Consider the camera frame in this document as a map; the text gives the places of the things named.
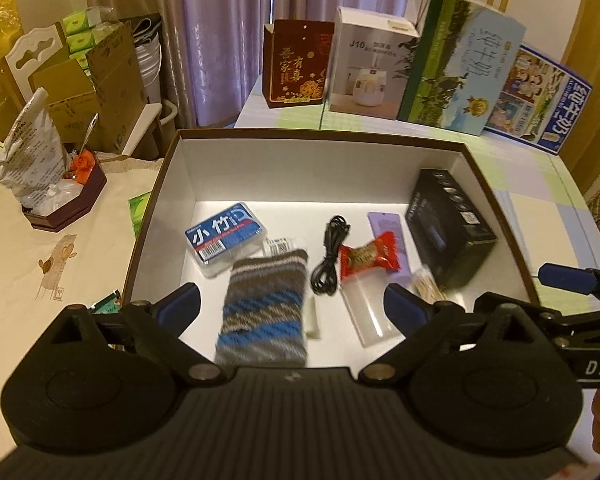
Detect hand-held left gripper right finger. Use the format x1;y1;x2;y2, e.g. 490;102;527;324
357;282;547;386

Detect blue milk carton box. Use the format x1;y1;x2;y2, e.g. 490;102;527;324
482;43;594;155

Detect orange wrapped item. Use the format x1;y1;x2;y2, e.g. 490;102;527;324
69;152;96;184

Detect green milk carton box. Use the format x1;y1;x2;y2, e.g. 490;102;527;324
397;0;528;137

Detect maroon octagonal box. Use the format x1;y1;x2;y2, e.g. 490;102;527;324
22;157;108;234

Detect clear blue-label floss box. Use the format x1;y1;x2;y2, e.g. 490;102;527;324
183;202;270;280

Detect white humidifier box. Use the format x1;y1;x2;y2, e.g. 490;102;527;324
327;6;421;121

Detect black product box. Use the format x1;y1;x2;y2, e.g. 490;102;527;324
404;168;499;291

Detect stack of green tissue packs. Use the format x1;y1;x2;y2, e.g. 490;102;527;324
59;4;126;76

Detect black and white bags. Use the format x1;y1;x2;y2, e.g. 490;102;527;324
129;13;164;106

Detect purple curtain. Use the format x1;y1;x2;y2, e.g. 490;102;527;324
80;0;464;131

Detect silver foil bag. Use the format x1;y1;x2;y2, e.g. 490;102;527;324
0;87;69;211

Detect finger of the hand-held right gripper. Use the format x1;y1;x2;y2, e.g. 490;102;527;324
515;302;600;350
537;262;600;306

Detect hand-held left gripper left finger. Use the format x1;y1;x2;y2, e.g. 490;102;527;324
50;282;228;387

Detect white chair back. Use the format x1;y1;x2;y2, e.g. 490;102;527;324
0;24;69;106

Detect red gift box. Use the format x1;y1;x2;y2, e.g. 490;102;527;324
262;19;336;110

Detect red snack packet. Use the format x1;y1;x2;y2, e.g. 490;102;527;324
338;231;400;281

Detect small white tube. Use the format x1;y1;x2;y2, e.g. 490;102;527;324
262;237;301;261

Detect clear plastic case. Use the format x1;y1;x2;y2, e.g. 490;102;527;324
340;274;401;347

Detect large white box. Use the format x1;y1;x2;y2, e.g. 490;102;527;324
122;128;544;376

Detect cream printed tablecloth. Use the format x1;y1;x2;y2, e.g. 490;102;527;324
0;154;169;461

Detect open brown carton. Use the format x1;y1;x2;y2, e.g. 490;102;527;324
29;22;149;154

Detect black cable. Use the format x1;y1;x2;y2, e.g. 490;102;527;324
309;214;352;299

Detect green packet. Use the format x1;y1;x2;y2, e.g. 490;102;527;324
89;289;124;314
128;192;154;239

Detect striped knit pouch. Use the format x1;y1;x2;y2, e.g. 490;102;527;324
213;248;311;369

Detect metal spoon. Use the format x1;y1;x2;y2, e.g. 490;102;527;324
77;112;100;156

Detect purple tube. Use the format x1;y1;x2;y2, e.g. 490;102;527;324
367;209;414;276

